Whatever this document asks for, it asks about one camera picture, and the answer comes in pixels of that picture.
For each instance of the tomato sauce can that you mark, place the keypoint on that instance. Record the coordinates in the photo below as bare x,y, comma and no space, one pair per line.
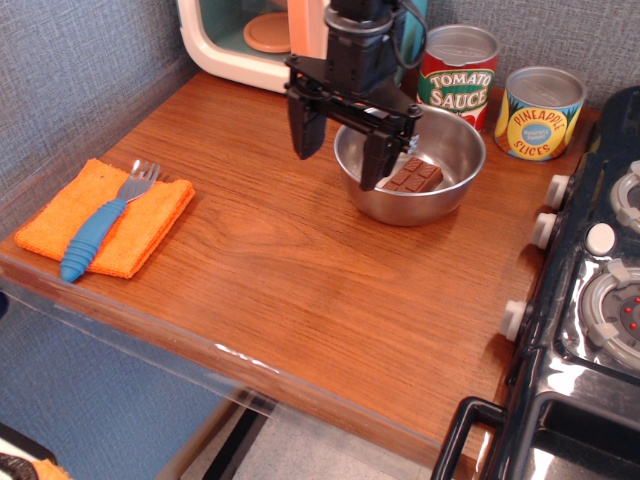
458,70

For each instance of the pineapple slices can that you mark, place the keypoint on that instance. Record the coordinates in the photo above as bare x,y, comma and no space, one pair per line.
539,111

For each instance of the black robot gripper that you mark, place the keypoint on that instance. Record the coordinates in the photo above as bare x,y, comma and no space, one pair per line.
355,85

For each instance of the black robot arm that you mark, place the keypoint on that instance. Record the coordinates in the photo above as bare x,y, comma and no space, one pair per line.
362,7

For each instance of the blue handled fork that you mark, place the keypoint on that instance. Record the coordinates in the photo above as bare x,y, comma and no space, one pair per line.
84,245

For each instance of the orange folded cloth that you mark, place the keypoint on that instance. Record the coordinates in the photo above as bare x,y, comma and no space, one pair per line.
133,237

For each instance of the black toy stove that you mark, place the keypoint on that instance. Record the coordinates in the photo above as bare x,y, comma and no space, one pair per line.
572,410

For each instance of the silver metal pan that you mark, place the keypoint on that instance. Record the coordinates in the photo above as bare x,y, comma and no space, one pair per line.
445,140

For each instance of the brown chocolate bar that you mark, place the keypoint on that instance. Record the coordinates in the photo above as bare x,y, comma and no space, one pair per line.
416,176

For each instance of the white stove knob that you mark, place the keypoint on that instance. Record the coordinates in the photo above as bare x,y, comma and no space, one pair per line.
556,191
511,320
543,229

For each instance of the teal toy microwave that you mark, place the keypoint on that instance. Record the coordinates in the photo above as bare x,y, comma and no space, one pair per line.
247,41

